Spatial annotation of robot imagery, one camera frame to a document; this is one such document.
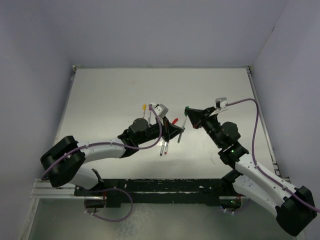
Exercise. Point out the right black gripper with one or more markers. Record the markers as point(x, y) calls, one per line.
point(197, 117)

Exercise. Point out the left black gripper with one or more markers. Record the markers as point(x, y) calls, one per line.
point(170, 131)

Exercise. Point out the green-end white marker pen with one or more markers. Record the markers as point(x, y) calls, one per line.
point(182, 128)

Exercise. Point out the green pen cap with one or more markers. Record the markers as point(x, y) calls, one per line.
point(185, 111)

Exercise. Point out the red-end white marker pen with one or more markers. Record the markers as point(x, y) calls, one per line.
point(166, 147)

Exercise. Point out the blue-end white marker pen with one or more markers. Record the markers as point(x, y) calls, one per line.
point(162, 148)

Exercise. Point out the purple-end white marker pen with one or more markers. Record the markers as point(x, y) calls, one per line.
point(149, 117)

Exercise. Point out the yellow-end white marker pen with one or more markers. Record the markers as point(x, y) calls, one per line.
point(143, 113)

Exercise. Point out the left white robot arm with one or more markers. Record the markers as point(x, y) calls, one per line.
point(63, 163)

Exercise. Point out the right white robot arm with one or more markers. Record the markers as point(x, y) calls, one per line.
point(292, 207)

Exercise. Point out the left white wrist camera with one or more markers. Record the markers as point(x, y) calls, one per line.
point(160, 110)

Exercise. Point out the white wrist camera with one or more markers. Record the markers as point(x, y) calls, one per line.
point(221, 103)
point(160, 110)

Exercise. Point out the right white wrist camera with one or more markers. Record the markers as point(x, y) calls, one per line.
point(221, 103)

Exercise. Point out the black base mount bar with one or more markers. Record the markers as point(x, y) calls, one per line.
point(111, 193)

